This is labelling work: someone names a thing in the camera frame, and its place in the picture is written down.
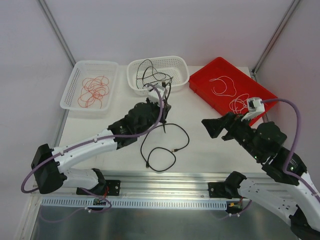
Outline orange wire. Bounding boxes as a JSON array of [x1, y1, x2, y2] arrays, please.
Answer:
[[81, 76, 107, 101], [77, 79, 106, 108], [76, 74, 111, 108]]

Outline clear white rectangular basket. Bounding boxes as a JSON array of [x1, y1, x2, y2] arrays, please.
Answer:
[[60, 60, 119, 113]]

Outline black and orange cables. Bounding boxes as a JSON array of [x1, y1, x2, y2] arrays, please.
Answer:
[[142, 78, 174, 135]]

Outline aluminium mounting rail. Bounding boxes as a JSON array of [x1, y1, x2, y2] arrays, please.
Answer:
[[31, 170, 298, 200]]

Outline red plastic tray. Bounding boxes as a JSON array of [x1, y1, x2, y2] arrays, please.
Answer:
[[189, 57, 277, 116]]

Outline aluminium frame post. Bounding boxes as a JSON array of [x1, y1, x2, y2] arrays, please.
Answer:
[[250, 0, 302, 78], [36, 0, 76, 67]]

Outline thin black wire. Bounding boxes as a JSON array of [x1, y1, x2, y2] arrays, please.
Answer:
[[143, 66, 174, 89], [136, 59, 157, 90]]

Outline left aluminium frame post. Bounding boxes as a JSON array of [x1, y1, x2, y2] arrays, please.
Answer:
[[36, 0, 76, 67]]

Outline white slotted cable duct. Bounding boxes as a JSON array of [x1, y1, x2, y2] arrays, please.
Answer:
[[41, 197, 227, 211]]

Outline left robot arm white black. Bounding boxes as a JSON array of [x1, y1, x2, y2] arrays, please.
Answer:
[[31, 99, 172, 196]]

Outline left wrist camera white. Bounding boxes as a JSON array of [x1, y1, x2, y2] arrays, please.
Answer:
[[147, 85, 167, 104]]

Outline right aluminium frame post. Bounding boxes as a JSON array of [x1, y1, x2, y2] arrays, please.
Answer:
[[250, 0, 302, 78]]

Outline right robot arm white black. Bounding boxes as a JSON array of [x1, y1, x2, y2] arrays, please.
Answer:
[[201, 112, 320, 240]]

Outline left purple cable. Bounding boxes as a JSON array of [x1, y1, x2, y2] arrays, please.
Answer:
[[21, 83, 165, 195]]

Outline white perforated rounded basket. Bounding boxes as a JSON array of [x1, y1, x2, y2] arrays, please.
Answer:
[[126, 55, 190, 96]]

